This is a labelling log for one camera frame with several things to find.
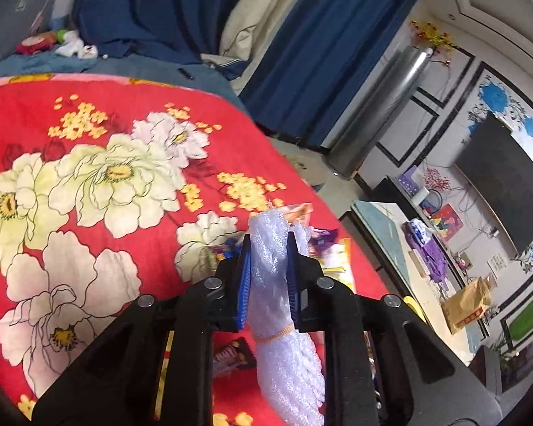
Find purple snack wrapper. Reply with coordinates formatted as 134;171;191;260
308;226;341;255

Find purple cloth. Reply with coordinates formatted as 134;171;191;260
402;218;450;284

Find red floral blanket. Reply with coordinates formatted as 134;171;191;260
0;73;392;426

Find yellow snack packet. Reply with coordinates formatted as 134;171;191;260
322;237;354;294

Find dark chocolate wrapper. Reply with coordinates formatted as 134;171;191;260
212;336;257;377

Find yellow artificial flowers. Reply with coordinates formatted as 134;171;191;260
409;19;461;66

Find purple box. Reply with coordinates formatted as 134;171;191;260
395;166;424;197

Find grey heart print pillow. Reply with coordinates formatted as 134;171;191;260
0;0;56;70

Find black television stand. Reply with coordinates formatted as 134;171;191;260
372;176;489;340

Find beige curtain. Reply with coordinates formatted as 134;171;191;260
201;0;312;95

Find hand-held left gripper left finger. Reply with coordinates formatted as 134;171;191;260
31;234;253;426

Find black television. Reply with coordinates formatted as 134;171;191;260
453;111;533;257

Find colourful picture card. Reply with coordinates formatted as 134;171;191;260
430;204;463;241

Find green bag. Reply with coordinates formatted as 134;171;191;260
507;300;533;343

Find brown paper bag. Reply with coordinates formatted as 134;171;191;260
441;278;492;335

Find orange snack wrapper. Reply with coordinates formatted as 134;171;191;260
283;203;314;223

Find red toy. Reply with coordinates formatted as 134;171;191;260
16;31;58;56

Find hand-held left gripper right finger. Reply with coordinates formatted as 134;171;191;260
286;232;504;426

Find yellow bin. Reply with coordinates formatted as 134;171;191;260
401;295;428;321

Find white foam net sleeve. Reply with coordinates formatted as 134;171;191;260
247;208;326;426

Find white crumpled cloth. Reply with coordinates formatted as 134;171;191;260
54;38;99;59

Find grey cabinet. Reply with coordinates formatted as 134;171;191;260
339;201;432;320

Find wide blue curtain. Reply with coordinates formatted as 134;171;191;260
73;0;267;66

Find narrow blue curtain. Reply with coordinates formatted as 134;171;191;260
239;0;427;151

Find blue and yellow wrapper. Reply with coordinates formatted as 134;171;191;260
208;235;246;277

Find silver cylinder air conditioner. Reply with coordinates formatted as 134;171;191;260
325;45;435;181

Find blue bed sheet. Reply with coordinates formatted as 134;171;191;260
0;49;246;113

